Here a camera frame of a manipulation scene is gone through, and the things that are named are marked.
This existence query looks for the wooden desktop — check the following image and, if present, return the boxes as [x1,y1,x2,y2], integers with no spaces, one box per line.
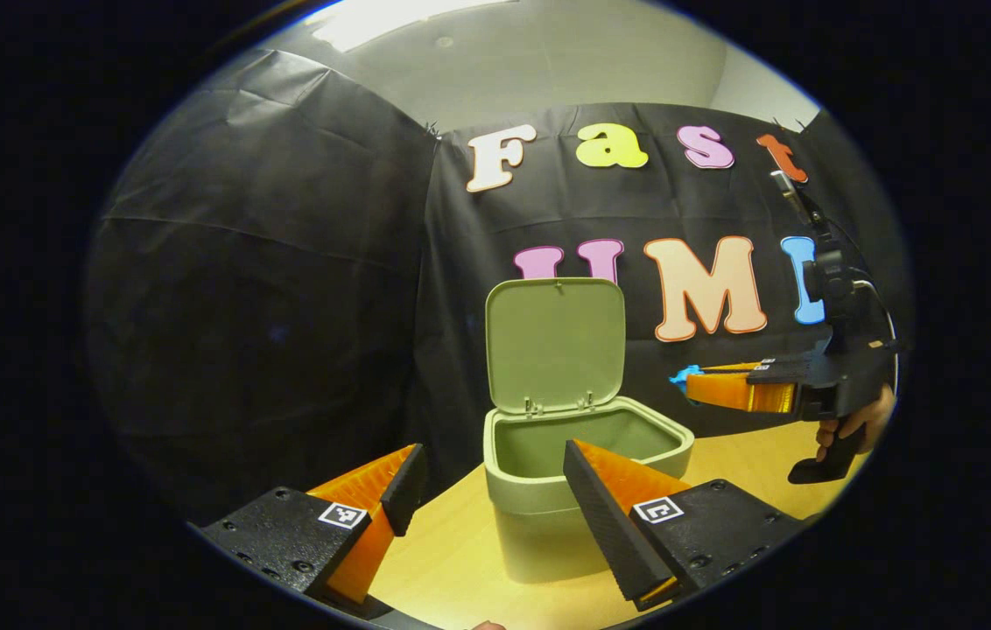
[368,418,857,630]

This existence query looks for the green desktop garbage bin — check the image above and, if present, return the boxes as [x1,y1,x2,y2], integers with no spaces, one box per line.
[483,276,696,585]

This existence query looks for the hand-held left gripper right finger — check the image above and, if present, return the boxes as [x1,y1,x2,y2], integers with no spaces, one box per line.
[564,439,807,612]

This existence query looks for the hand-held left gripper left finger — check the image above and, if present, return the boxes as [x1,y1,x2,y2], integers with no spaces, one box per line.
[198,443,429,606]

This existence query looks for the thin gripper cable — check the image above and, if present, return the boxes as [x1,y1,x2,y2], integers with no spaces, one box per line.
[853,278,900,396]

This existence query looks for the black backdrop cloth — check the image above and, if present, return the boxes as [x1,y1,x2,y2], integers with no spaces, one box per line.
[86,48,913,528]

